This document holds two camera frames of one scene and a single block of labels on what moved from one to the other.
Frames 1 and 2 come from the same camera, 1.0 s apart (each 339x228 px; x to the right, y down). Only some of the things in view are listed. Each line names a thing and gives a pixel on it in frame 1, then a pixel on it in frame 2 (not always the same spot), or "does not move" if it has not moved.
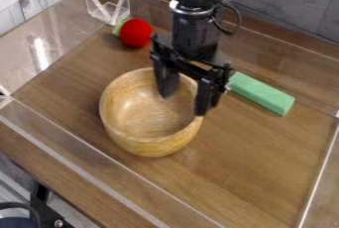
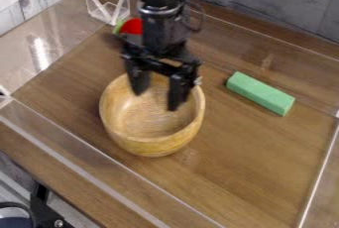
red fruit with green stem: [135, 32] does not move
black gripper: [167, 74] to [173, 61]
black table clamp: [45, 216] does not move
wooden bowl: [145, 124] does not move
